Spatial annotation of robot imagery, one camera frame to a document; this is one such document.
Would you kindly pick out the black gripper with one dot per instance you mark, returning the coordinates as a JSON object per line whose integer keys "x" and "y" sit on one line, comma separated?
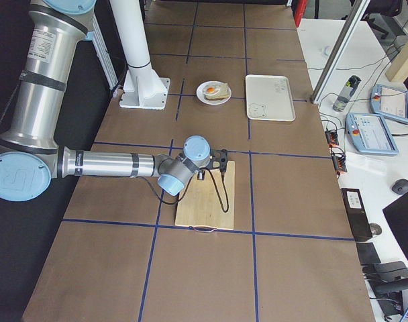
{"x": 201, "y": 175}

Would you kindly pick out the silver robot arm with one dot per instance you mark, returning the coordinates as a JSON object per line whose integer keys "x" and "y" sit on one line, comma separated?
{"x": 29, "y": 156}

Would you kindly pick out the brown bread slice on plate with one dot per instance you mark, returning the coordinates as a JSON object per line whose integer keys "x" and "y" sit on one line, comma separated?
{"x": 223, "y": 94}

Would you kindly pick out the wooden cutting board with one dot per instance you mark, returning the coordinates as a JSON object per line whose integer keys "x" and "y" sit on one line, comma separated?
{"x": 209, "y": 203}

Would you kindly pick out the fried egg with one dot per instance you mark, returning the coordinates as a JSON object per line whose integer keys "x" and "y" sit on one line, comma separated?
{"x": 211, "y": 90}

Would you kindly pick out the white mounting column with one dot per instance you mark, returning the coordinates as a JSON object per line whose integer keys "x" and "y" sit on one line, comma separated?
{"x": 143, "y": 88}

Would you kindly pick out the cream bear tray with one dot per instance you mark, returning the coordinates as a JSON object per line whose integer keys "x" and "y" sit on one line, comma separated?
{"x": 269, "y": 98}

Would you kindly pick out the orange black connector block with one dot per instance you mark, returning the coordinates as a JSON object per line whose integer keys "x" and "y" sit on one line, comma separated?
{"x": 337, "y": 154}

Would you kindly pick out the black box on desk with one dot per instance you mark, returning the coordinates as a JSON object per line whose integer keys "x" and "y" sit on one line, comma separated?
{"x": 356, "y": 214}

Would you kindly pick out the near teach pendant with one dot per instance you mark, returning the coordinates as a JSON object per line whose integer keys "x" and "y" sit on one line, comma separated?
{"x": 370, "y": 134}

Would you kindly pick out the teach pendant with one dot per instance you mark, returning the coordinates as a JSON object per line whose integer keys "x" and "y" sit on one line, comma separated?
{"x": 370, "y": 134}
{"x": 390, "y": 102}

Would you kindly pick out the clear water bottle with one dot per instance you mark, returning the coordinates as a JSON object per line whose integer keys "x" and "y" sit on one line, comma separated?
{"x": 346, "y": 93}

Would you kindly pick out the far teach pendant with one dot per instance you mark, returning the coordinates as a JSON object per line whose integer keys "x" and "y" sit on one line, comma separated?
{"x": 390, "y": 102}

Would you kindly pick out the black computer mouse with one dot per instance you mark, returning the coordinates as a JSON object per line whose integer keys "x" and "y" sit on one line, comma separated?
{"x": 400, "y": 186}

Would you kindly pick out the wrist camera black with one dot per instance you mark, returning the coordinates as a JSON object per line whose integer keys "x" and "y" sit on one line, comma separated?
{"x": 218, "y": 160}

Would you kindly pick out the aluminium frame post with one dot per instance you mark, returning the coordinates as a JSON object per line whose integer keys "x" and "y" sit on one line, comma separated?
{"x": 358, "y": 9}

